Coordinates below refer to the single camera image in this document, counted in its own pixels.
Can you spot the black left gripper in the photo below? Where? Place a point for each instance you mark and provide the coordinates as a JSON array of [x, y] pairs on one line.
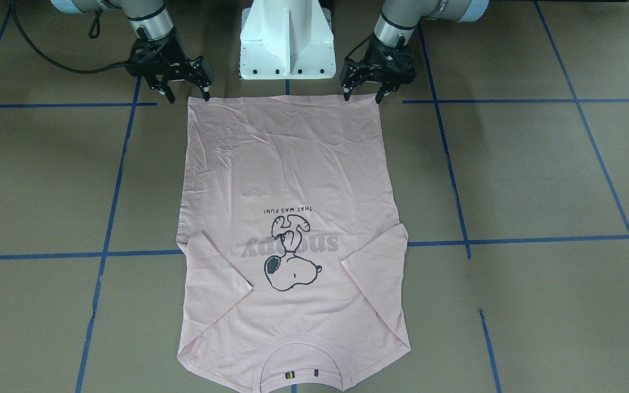
[[375, 56]]

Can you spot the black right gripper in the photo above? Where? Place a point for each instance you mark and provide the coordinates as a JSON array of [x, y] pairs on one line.
[[170, 51]]

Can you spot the pink Snoopy t-shirt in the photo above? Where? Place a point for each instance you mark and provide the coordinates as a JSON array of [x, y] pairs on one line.
[[294, 248]]

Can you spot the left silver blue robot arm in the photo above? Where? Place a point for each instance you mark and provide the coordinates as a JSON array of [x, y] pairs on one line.
[[401, 17]]

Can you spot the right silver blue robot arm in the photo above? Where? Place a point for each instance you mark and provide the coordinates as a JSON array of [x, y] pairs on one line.
[[153, 15]]

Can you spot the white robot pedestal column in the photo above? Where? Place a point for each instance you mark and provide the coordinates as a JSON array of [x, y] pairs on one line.
[[286, 40]]

